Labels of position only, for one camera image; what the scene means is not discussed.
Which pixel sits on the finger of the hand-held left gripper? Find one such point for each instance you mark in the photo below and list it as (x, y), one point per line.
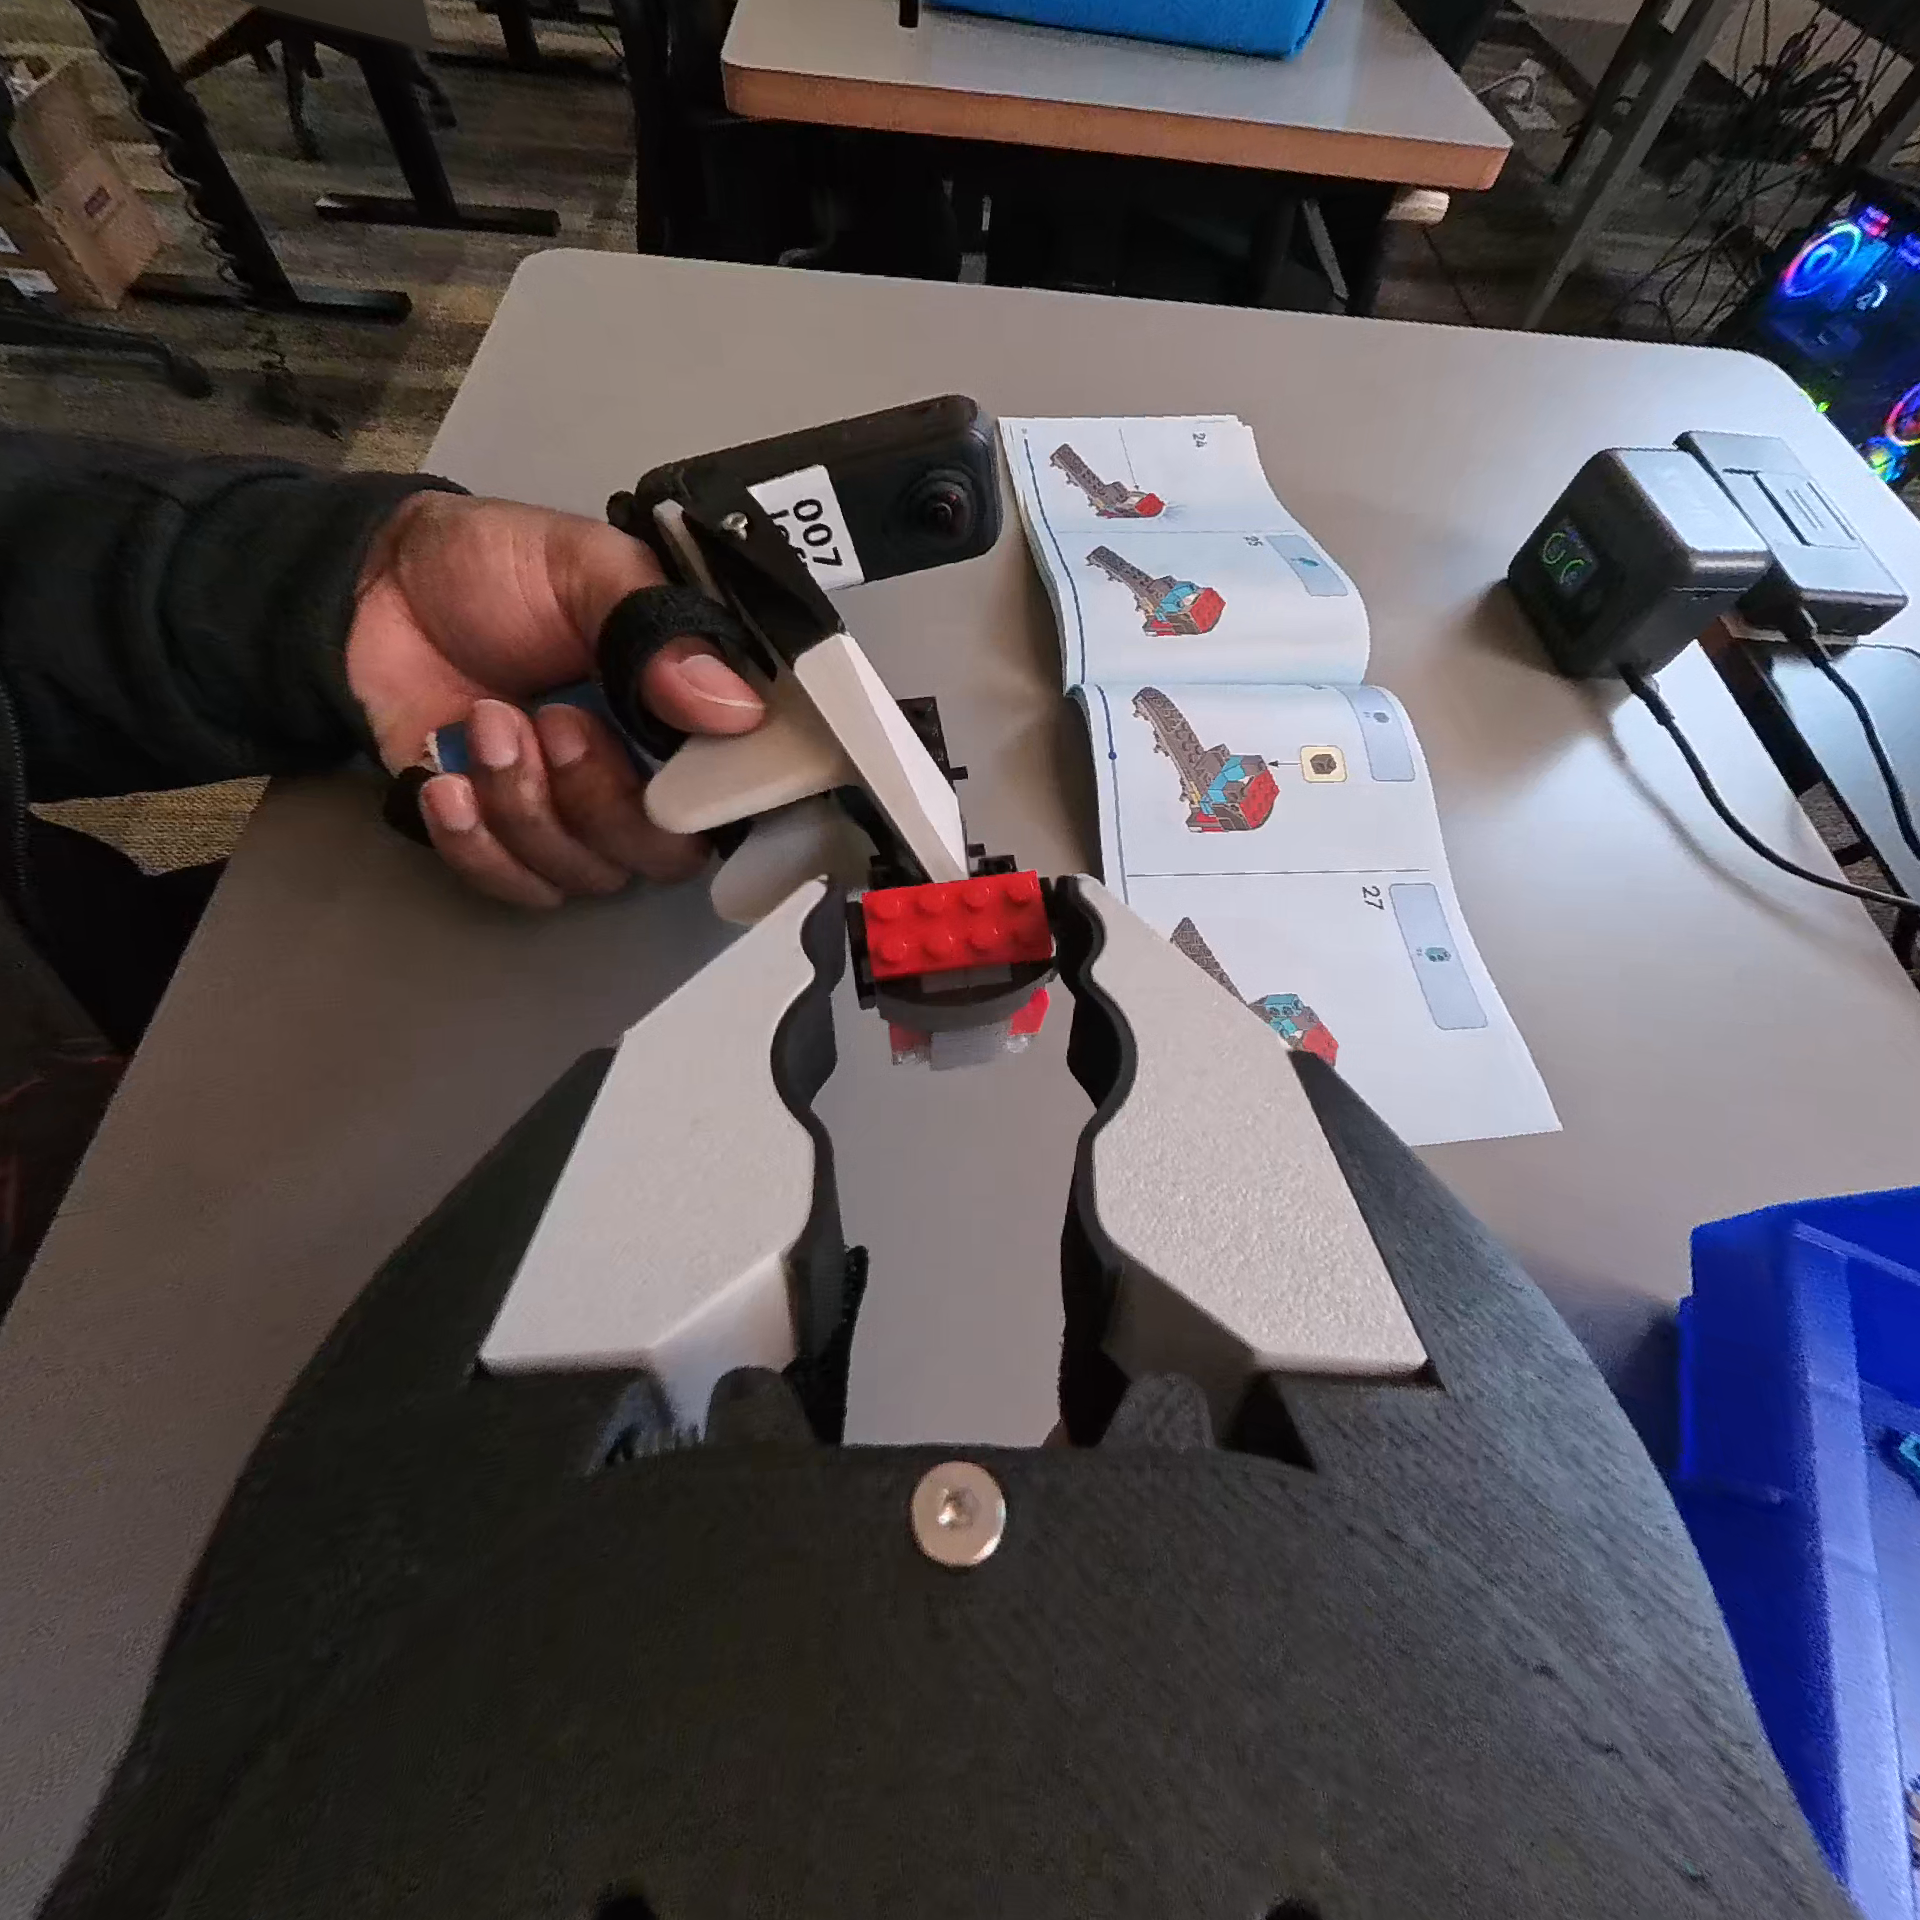
(734, 786)
(886, 750)

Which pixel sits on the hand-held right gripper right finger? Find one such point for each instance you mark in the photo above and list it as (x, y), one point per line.
(1243, 1200)

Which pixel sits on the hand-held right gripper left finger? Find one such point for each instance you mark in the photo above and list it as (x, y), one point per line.
(662, 1200)

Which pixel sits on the long black toy brick assembly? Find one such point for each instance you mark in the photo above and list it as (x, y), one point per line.
(960, 1046)

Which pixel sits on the instruction booklet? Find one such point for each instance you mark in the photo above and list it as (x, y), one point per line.
(1200, 600)

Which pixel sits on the blue plastic bin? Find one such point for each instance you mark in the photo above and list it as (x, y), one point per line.
(1769, 1424)

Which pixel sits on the person's left forearm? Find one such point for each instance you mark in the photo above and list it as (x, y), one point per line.
(182, 600)

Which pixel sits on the grey desk wooden edge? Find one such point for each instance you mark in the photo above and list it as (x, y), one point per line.
(1125, 106)

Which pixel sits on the white adjacent desk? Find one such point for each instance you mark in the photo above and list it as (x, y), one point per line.
(1898, 678)

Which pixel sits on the person's left hand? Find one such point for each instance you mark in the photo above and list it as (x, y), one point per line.
(494, 600)

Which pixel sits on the black office chair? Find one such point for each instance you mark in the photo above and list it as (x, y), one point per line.
(779, 166)

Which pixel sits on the blue fabric box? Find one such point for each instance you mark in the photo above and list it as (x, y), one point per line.
(1125, 24)

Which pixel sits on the person's black jacket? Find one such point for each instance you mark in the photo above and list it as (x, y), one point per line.
(89, 974)

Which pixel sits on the cardboard box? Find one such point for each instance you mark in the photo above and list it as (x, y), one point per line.
(77, 194)

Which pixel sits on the small black flat box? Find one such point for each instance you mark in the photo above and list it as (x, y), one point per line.
(1815, 525)

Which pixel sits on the lit computer tower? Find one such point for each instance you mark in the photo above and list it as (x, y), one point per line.
(1845, 301)

